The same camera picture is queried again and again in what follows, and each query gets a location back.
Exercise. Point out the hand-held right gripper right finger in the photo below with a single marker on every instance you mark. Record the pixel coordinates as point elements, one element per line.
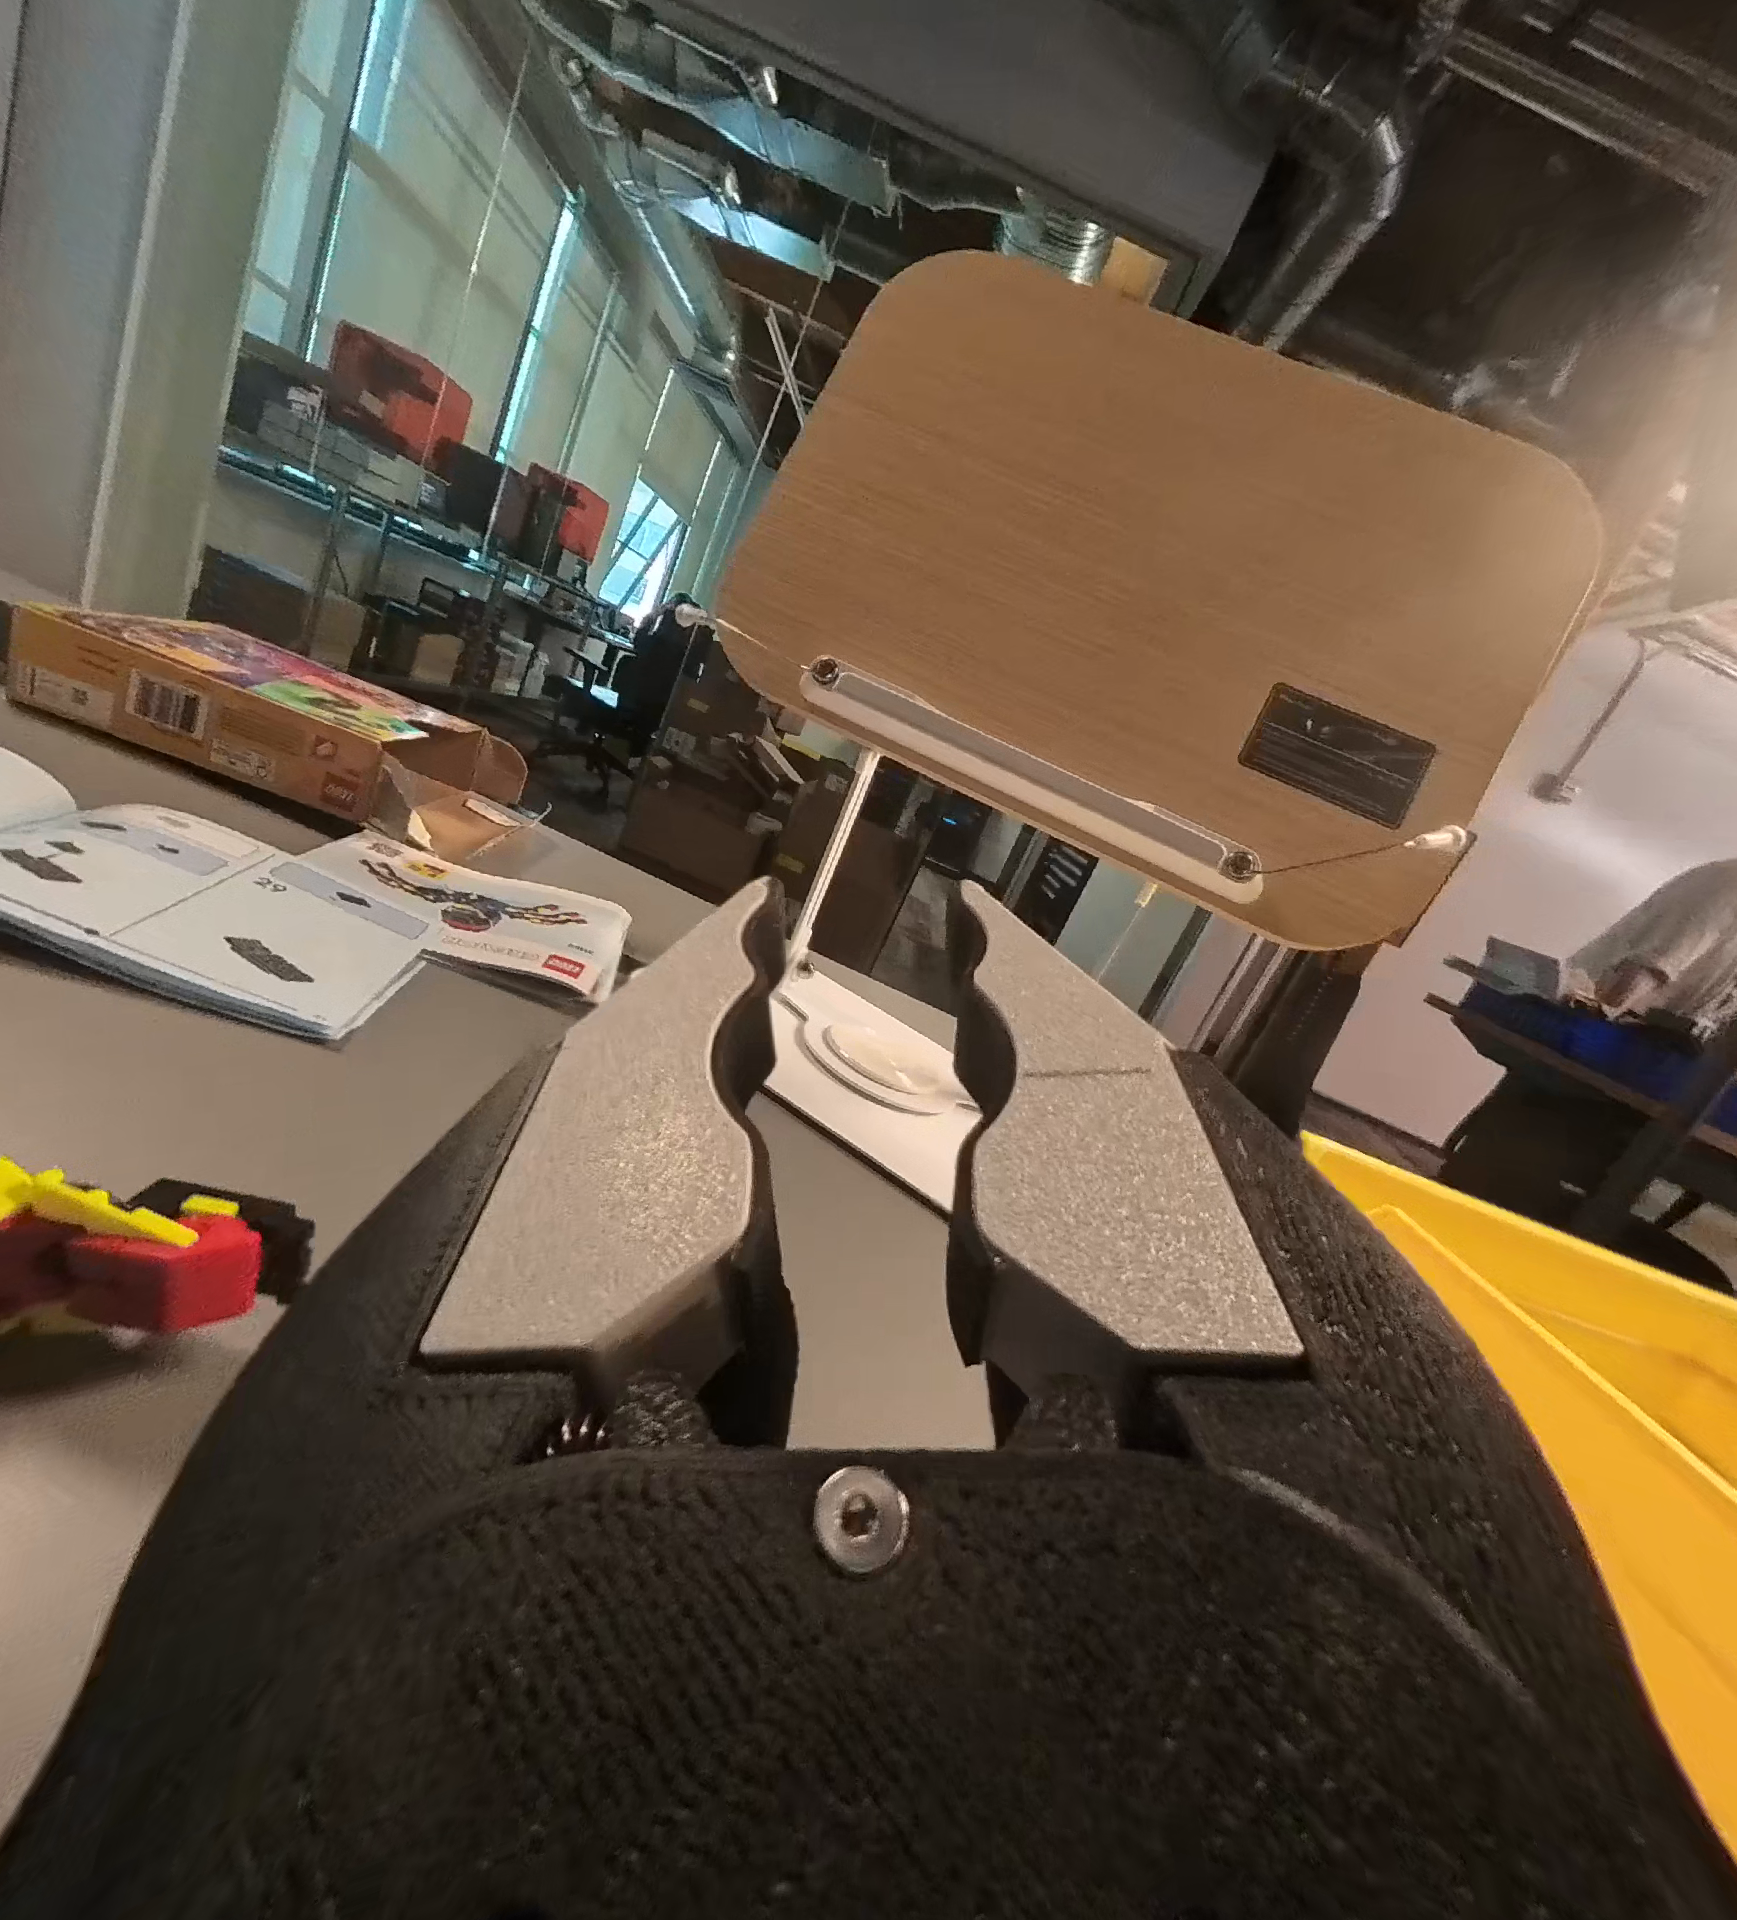
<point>1139,1215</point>

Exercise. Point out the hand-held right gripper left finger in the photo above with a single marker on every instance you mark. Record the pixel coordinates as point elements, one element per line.
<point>600,1199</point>

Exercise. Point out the red yellow black brick model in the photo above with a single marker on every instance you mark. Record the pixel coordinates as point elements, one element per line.
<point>133,1261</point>

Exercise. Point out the yellow plastic bin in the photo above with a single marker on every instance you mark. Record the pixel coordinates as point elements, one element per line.
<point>1679,1501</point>

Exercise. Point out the closed instruction booklet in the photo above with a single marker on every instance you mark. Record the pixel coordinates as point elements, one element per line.
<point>510,922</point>

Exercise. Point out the blue plastic crate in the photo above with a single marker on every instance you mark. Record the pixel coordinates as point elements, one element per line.
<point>1574,1034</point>

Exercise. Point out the black work table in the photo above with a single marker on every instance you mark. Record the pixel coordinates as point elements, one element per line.
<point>1635,1089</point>

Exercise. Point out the black office chair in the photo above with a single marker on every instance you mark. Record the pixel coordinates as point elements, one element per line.
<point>644,689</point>

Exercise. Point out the open instruction booklet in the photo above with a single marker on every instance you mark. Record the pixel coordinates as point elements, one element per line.
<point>133,886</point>

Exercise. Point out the orange cardboard toy box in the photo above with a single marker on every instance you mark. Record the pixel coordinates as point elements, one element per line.
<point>211,698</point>

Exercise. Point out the wooden book stand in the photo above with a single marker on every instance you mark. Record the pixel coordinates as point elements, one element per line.
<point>1109,571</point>

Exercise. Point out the small red black case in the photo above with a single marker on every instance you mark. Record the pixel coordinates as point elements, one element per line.
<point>568,511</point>

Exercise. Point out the metal storage shelf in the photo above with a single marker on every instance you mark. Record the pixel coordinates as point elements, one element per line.
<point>359,511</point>

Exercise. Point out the large red black case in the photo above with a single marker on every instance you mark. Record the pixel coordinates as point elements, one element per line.
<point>405,382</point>

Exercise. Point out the silver spiral ventilation duct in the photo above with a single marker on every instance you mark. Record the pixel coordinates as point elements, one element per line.
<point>658,241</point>

